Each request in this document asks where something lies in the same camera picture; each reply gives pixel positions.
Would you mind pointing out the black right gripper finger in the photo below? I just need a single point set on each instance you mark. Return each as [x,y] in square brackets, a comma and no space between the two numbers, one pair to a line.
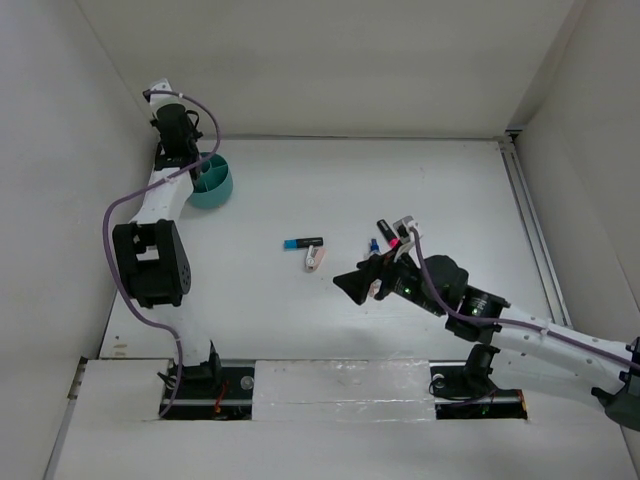
[354,285]
[376,266]

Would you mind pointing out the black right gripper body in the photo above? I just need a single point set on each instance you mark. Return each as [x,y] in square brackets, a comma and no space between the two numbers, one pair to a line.
[405,281]

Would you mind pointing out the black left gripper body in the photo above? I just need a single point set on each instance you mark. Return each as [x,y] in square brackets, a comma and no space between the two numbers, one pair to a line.
[193,138]

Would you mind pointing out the orange pen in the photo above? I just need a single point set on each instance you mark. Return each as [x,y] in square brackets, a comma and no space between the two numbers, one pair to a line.
[374,288]

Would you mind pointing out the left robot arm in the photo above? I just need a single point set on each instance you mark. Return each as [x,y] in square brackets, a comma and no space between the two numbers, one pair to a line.
[152,264]

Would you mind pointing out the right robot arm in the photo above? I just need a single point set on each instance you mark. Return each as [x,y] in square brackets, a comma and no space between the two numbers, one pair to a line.
[520,353]

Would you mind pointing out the pink cap black highlighter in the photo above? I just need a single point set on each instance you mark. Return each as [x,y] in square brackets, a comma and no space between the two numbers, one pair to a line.
[388,233]

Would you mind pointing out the teal round desk organizer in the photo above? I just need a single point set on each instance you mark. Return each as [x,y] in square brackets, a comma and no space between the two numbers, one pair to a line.
[215,185]

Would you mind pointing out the blue cap black highlighter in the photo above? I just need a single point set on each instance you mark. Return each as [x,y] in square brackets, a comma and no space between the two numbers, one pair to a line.
[303,243]

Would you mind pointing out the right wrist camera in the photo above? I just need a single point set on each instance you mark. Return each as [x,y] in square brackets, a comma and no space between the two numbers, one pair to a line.
[408,233]

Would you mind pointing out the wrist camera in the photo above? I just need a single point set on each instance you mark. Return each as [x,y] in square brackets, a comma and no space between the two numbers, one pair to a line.
[408,233]
[158,92]

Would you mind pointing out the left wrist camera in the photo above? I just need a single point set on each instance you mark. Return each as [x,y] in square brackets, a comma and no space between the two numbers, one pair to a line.
[158,92]

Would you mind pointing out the aluminium rail right side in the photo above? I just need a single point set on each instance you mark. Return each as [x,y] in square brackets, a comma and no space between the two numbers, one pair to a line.
[546,272]

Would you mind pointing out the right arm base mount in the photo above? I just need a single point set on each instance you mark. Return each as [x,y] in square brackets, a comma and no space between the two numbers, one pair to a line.
[464,390]

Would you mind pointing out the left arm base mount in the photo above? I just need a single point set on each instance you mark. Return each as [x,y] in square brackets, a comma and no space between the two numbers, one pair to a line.
[231,400]

